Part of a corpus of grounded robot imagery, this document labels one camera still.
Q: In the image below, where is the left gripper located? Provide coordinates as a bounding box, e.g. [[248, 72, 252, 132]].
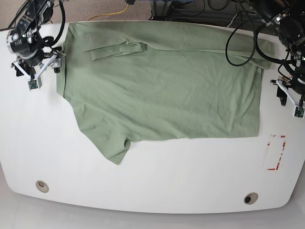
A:
[[270, 76, 305, 106]]

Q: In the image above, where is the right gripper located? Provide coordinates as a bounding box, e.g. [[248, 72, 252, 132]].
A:
[[11, 50, 65, 81]]

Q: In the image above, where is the green t-shirt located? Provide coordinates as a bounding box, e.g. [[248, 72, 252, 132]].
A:
[[57, 21, 271, 165]]

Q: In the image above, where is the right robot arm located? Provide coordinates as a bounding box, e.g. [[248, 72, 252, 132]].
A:
[[6, 0, 66, 83]]

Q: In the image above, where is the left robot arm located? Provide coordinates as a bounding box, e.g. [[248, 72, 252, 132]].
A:
[[237, 0, 305, 109]]

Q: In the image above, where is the red tape marking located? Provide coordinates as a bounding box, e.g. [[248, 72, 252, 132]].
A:
[[264, 135, 286, 171]]

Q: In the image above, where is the right table grommet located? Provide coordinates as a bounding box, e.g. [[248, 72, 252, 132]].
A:
[[244, 192, 258, 205]]

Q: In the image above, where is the table grommet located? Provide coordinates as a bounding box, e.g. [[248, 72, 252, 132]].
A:
[[36, 180, 49, 193], [244, 192, 258, 205]]

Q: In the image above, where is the left table grommet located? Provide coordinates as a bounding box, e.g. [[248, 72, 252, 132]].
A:
[[36, 180, 49, 193]]

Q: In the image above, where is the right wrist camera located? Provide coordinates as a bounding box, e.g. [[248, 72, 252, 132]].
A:
[[27, 78, 42, 91]]

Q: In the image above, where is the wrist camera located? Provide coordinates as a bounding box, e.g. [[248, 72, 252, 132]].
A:
[[27, 78, 42, 91], [293, 105, 305, 119]]

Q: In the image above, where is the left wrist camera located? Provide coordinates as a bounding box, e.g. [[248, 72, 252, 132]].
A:
[[293, 105, 305, 119]]

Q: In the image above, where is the yellow cable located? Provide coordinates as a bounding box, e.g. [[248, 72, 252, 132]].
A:
[[87, 2, 131, 21]]

